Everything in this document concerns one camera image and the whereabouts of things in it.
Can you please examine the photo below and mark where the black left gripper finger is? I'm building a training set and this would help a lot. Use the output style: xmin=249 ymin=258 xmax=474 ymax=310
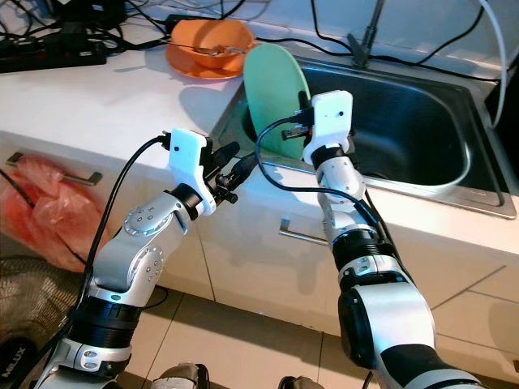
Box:
xmin=225 ymin=154 xmax=256 ymax=189
xmin=206 ymin=140 xmax=239 ymax=171

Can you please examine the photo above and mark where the green plate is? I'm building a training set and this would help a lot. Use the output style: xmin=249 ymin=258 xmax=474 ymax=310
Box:
xmin=243 ymin=42 xmax=313 ymax=160

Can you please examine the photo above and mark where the steel kitchen sink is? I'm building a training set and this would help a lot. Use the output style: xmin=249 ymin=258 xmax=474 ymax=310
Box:
xmin=211 ymin=55 xmax=510 ymax=220

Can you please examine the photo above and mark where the black faucet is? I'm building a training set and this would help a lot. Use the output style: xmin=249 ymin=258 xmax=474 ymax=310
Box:
xmin=347 ymin=0 xmax=386 ymax=67

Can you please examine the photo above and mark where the orange plate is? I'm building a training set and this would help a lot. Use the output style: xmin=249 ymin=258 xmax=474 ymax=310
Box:
xmin=165 ymin=45 xmax=252 ymax=80

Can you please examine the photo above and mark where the white cabinet door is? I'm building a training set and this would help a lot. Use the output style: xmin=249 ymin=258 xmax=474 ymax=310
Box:
xmin=0 ymin=142 xmax=204 ymax=313
xmin=199 ymin=182 xmax=504 ymax=365

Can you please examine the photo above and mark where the light metal utensil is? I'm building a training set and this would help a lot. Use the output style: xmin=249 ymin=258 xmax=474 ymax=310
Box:
xmin=188 ymin=45 xmax=248 ymax=59

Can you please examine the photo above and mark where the orange bowl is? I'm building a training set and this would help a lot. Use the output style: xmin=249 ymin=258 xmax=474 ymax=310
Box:
xmin=169 ymin=18 xmax=255 ymax=66

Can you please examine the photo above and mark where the small black power strip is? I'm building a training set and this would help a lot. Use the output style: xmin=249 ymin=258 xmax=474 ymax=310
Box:
xmin=166 ymin=12 xmax=212 ymax=27

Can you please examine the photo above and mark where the red plastic bag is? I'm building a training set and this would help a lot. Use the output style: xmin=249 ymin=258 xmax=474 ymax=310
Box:
xmin=0 ymin=154 xmax=106 ymax=272

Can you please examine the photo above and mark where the black power adapter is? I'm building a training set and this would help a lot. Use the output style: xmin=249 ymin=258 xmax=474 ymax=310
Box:
xmin=49 ymin=0 xmax=127 ymax=29

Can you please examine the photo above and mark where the long black power strip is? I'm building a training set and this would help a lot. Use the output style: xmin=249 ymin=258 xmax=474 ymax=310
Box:
xmin=0 ymin=34 xmax=106 ymax=74

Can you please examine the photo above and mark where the left robot leg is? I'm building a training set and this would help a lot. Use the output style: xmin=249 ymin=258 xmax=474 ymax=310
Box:
xmin=152 ymin=365 xmax=209 ymax=389

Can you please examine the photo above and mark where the robot leg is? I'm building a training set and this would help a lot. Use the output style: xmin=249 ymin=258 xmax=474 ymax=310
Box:
xmin=152 ymin=365 xmax=209 ymax=389
xmin=278 ymin=375 xmax=325 ymax=389

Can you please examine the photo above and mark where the right robot leg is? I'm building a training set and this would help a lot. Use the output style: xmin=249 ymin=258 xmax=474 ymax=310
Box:
xmin=278 ymin=375 xmax=325 ymax=389

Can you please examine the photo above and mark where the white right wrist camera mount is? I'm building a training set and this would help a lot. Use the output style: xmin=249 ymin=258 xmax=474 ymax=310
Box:
xmin=302 ymin=89 xmax=354 ymax=165

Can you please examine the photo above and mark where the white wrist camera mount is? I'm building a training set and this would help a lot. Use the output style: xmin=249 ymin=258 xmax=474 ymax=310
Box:
xmin=166 ymin=128 xmax=216 ymax=216
xmin=302 ymin=89 xmax=354 ymax=165

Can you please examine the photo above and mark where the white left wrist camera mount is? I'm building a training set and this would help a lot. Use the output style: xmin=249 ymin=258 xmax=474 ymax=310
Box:
xmin=166 ymin=128 xmax=216 ymax=216

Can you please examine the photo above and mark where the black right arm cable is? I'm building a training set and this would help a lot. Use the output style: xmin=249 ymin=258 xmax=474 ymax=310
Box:
xmin=255 ymin=116 xmax=398 ymax=244

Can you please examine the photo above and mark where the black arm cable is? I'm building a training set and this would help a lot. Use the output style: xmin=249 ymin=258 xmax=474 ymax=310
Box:
xmin=255 ymin=116 xmax=398 ymax=244
xmin=36 ymin=134 xmax=171 ymax=389

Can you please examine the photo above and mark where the steel drawer handle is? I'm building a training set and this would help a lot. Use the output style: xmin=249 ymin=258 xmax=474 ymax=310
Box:
xmin=6 ymin=148 xmax=105 ymax=187
xmin=280 ymin=219 xmax=329 ymax=246

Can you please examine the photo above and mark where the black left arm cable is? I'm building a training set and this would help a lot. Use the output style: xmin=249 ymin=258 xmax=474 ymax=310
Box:
xmin=36 ymin=134 xmax=171 ymax=389

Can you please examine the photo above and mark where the black power cable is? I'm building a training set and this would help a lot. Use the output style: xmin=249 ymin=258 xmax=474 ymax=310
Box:
xmin=369 ymin=0 xmax=483 ymax=58

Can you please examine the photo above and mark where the white cable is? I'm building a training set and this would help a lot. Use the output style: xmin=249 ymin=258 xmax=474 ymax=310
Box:
xmin=478 ymin=0 xmax=504 ymax=129

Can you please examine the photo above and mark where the wire cage floor fan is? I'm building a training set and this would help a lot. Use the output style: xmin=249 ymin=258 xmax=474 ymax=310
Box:
xmin=0 ymin=258 xmax=90 ymax=389

